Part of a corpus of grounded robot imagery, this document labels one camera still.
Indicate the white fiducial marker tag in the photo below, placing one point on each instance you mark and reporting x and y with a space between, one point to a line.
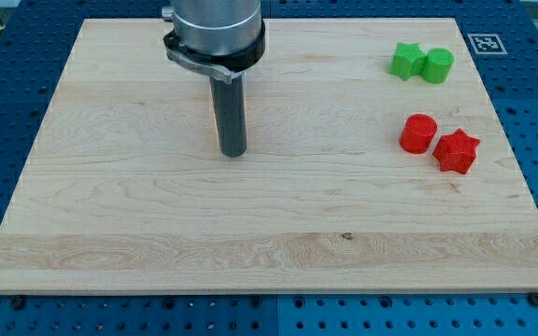
487 44

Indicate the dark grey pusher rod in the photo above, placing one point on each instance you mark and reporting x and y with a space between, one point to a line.
229 112

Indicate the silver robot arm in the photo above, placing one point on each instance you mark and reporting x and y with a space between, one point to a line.
219 39

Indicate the wooden board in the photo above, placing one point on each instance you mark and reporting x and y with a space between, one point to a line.
125 191

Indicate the red cylinder block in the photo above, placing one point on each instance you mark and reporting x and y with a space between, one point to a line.
417 134

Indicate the green star block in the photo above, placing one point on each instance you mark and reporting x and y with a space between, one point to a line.
407 60

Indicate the red star block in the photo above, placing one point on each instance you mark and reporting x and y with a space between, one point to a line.
456 152

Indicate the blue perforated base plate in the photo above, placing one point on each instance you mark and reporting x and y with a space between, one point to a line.
34 47

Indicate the green cylinder block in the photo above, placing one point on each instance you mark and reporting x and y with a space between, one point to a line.
437 65

